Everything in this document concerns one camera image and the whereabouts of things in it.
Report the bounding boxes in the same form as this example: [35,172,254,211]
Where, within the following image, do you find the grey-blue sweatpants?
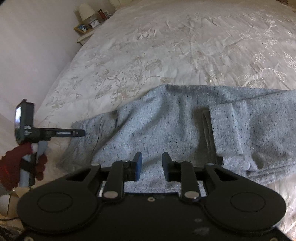
[58,85,295,193]

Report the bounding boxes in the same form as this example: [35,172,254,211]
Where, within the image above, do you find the red gloved left hand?
[1,143,38,195]

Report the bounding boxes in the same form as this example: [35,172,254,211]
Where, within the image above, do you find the left white nightstand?
[76,22,103,46]

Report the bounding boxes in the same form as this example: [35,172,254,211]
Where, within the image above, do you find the white floral bedspread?
[35,1,295,238]

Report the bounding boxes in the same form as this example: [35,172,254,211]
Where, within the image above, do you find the small white alarm clock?
[89,19,100,29]

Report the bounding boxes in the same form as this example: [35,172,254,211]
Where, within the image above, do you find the left bedside lamp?
[78,3,96,23]

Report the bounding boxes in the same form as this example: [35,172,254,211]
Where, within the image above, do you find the wooden photo frame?
[74,24,91,35]

